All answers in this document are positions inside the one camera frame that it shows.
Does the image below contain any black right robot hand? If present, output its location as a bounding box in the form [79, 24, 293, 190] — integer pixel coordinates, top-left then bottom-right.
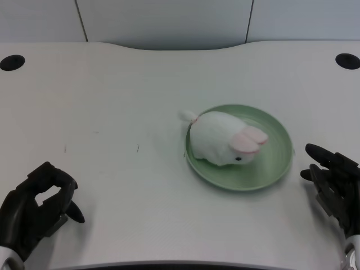
[300, 143, 360, 239]

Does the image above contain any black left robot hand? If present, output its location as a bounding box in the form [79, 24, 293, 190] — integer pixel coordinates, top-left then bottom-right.
[0, 161, 86, 262]

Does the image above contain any white plush rabbit doll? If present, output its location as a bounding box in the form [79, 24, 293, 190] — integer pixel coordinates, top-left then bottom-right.
[178, 110, 269, 166]

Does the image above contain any black table cable grommet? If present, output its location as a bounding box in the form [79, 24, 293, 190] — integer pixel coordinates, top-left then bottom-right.
[335, 52, 360, 70]
[0, 54, 26, 71]

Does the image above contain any green round plate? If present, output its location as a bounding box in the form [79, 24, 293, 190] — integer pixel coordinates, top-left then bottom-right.
[183, 103, 295, 192]

